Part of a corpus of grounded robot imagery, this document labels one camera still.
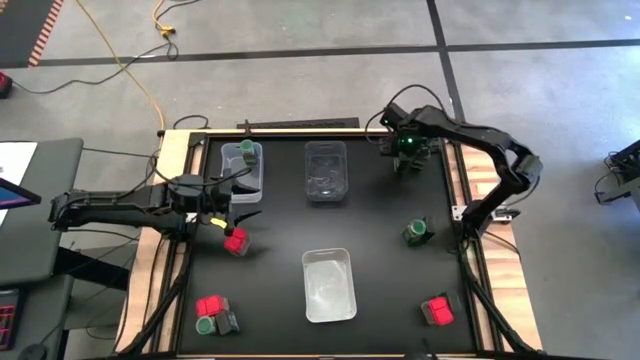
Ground black floor cable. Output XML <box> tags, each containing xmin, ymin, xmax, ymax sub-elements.
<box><xmin>9</xmin><ymin>40</ymin><xmax>180</xmax><ymax>96</ymax></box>

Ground wooden table board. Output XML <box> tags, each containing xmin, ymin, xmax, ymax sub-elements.
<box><xmin>115</xmin><ymin>128</ymin><xmax>544</xmax><ymax>354</ymax></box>

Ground white metal bracket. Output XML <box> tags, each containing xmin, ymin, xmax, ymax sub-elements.
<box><xmin>451</xmin><ymin>204</ymin><xmax>521</xmax><ymax>222</ymax></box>

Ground glass jars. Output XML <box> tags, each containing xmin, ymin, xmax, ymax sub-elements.
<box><xmin>402</xmin><ymin>218</ymin><xmax>427</xmax><ymax>247</ymax></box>

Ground grey side desk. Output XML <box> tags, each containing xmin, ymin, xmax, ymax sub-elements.
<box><xmin>0</xmin><ymin>138</ymin><xmax>85</xmax><ymax>289</ymax></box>

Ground long yellow floor cable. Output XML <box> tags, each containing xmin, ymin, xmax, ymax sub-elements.
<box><xmin>74</xmin><ymin>0</ymin><xmax>167</xmax><ymax>132</ymax></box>

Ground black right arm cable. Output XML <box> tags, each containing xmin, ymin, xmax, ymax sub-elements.
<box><xmin>364</xmin><ymin>83</ymin><xmax>449</xmax><ymax>146</ymax></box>

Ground long black bar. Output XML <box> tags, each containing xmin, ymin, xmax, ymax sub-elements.
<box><xmin>236</xmin><ymin>117</ymin><xmax>361</xmax><ymax>131</ymax></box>

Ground black equipment cart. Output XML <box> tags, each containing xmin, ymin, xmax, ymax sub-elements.
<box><xmin>593</xmin><ymin>138</ymin><xmax>640</xmax><ymax>206</ymax></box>

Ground white plastic bin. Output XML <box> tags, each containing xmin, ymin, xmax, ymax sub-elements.
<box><xmin>301</xmin><ymin>247</ymin><xmax>358</xmax><ymax>324</ymax></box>

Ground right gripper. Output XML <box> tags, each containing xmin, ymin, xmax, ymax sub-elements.
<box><xmin>378</xmin><ymin>102</ymin><xmax>432</xmax><ymax>174</ymax></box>

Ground tablet screen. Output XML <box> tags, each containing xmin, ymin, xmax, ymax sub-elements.
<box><xmin>0</xmin><ymin>177</ymin><xmax>42</xmax><ymax>211</ymax></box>

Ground white paper sheet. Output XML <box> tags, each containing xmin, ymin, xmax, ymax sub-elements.
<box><xmin>0</xmin><ymin>141</ymin><xmax>39</xmax><ymax>226</ymax></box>

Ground black cable loop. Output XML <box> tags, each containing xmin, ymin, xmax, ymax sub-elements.
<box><xmin>172</xmin><ymin>114</ymin><xmax>211</xmax><ymax>131</ymax></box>

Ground black mat with orange stripes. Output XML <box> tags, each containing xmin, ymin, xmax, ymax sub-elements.
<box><xmin>0</xmin><ymin>0</ymin><xmax>65</xmax><ymax>69</ymax></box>

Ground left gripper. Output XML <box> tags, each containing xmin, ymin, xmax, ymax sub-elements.
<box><xmin>199</xmin><ymin>174</ymin><xmax>262</xmax><ymax>237</ymax></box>

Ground yellow cable with plug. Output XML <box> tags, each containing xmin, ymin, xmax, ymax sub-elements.
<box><xmin>152</xmin><ymin>0</ymin><xmax>176</xmax><ymax>37</ymax></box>

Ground clear plastic bin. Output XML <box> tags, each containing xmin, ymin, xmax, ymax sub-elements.
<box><xmin>303</xmin><ymin>140</ymin><xmax>350</xmax><ymax>204</ymax></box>
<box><xmin>219</xmin><ymin>141</ymin><xmax>265</xmax><ymax>204</ymax></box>

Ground keyboard with pink keys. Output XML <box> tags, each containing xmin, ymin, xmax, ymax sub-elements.
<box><xmin>0</xmin><ymin>289</ymin><xmax>24</xmax><ymax>351</ymax></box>

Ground red smoked paprika tin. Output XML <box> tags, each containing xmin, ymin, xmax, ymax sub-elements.
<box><xmin>420</xmin><ymin>297</ymin><xmax>456</xmax><ymax>327</ymax></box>
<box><xmin>194</xmin><ymin>294</ymin><xmax>230</xmax><ymax>319</ymax></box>
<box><xmin>223</xmin><ymin>227</ymin><xmax>251</xmax><ymax>258</ymax></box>

